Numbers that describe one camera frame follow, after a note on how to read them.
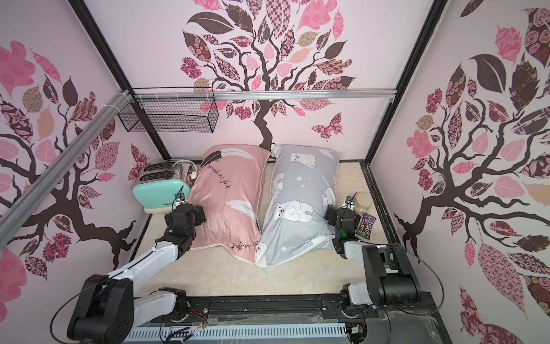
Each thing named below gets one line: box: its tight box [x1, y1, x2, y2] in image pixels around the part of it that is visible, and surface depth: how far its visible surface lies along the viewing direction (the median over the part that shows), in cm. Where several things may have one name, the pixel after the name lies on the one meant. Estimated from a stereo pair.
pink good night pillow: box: [189, 144, 271, 265], surface depth 89 cm
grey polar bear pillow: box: [254, 144, 342, 268], surface depth 86 cm
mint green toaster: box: [131, 159, 192, 215], surface depth 95 cm
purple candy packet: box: [355, 212, 377, 241], surface depth 95 cm
